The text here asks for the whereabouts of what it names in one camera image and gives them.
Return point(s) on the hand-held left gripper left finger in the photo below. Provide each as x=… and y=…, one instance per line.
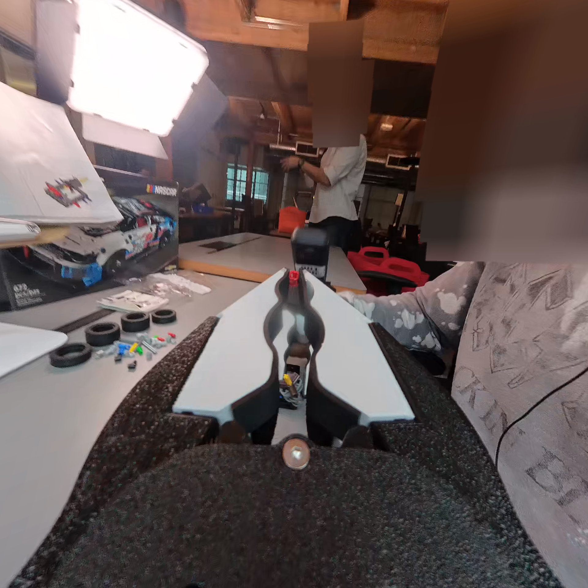
x=225, y=363

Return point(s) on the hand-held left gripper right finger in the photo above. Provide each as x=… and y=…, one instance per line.
x=358, y=363

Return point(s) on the red toy pin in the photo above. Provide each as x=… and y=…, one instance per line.
x=294, y=278

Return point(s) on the black toy frame assembly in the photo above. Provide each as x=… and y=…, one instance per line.
x=291, y=388

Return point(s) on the toy instruction booklet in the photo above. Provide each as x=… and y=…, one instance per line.
x=46, y=151

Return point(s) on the person's right forearm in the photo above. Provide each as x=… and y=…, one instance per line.
x=413, y=317

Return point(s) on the grey desk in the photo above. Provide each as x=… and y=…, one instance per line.
x=46, y=413

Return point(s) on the person's right hand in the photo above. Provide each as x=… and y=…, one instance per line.
x=298, y=351

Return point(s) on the wood-edged grey table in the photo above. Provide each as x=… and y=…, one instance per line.
x=257, y=257

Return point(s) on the dark flat sheet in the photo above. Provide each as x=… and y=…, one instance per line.
x=223, y=245

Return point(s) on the cluster of mixed toy parts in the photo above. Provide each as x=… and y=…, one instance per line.
x=138, y=344

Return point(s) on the paned window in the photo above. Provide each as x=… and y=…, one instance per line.
x=248, y=183

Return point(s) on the crumpled clear plastic bags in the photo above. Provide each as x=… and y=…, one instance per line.
x=179, y=285

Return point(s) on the striped sticker sheet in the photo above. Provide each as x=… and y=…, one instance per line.
x=133, y=301

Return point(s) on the dark toy set box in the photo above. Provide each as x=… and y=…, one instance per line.
x=138, y=229

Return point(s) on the person's grey sweatshirt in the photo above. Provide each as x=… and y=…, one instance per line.
x=528, y=321

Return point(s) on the bright light panel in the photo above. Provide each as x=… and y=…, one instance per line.
x=138, y=59

